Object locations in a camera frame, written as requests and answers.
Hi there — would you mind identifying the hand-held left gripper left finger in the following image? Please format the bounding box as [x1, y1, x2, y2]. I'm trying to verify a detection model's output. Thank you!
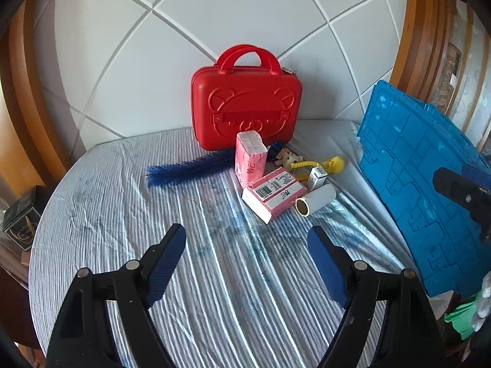
[46, 223, 187, 368]

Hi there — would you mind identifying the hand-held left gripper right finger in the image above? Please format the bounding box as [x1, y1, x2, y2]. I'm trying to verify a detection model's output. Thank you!
[307, 225, 442, 368]

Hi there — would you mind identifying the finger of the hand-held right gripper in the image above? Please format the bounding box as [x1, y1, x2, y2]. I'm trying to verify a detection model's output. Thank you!
[462, 164, 491, 194]
[433, 167, 491, 244]

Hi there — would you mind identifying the blue plastic storage crate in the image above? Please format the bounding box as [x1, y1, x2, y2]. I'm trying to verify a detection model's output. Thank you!
[357, 80, 491, 299]

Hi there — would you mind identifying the yellow duck grabber toy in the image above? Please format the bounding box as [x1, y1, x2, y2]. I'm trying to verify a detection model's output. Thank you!
[289, 156, 346, 182]

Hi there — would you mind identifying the small white plush bear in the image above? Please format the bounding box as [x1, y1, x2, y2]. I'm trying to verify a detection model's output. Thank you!
[269, 143, 303, 169]

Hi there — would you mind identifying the white paper roll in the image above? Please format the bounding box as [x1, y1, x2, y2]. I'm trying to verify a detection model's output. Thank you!
[295, 184, 337, 216]

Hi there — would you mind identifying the small white box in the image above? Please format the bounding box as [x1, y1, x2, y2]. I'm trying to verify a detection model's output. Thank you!
[308, 167, 328, 190]

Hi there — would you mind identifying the frosted glass slatted partition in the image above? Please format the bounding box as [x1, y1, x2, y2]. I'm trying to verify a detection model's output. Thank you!
[445, 0, 491, 151]

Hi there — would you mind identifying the pink barcode box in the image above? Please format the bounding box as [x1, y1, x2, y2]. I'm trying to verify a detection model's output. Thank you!
[242, 167, 307, 224]

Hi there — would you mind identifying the blue feather brush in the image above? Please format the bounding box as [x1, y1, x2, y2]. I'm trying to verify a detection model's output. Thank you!
[146, 149, 238, 188]

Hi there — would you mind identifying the rolled patterned carpet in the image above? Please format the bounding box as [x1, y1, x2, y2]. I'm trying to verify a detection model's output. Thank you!
[437, 44, 462, 109]

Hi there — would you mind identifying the white fluffy item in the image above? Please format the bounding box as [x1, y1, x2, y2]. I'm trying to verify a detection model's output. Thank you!
[475, 272, 491, 331]

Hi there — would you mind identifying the green plastic item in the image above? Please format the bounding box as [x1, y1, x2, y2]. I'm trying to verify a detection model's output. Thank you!
[445, 291, 485, 340]

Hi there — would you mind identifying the pink tissue pack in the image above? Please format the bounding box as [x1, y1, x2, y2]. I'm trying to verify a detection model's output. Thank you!
[235, 131, 268, 186]

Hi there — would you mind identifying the black gift box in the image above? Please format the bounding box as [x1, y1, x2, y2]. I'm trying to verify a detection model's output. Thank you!
[3, 186, 48, 252]

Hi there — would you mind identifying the wooden pillar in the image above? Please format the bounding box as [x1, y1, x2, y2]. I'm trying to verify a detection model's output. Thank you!
[389, 0, 457, 105]

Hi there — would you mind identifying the red bear suitcase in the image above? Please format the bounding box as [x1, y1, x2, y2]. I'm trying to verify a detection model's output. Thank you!
[191, 44, 303, 151]

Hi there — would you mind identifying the curved wooden frame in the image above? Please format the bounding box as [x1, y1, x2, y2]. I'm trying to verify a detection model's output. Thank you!
[0, 0, 83, 185]

